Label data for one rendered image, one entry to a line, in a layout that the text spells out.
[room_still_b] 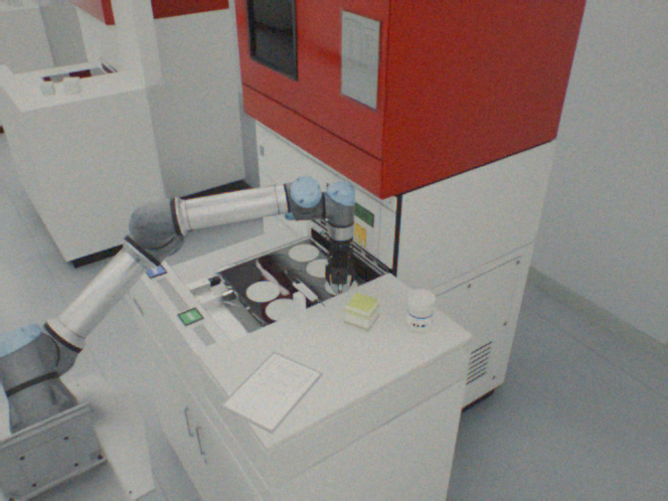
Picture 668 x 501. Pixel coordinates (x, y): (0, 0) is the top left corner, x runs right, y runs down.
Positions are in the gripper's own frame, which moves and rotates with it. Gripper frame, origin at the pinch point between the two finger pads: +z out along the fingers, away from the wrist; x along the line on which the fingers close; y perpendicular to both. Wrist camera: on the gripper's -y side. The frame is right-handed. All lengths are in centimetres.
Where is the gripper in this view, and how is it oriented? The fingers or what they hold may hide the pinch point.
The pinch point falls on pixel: (340, 294)
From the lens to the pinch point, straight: 179.9
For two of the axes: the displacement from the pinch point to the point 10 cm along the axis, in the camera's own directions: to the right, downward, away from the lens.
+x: -10.0, -0.3, 0.4
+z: 0.0, 8.3, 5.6
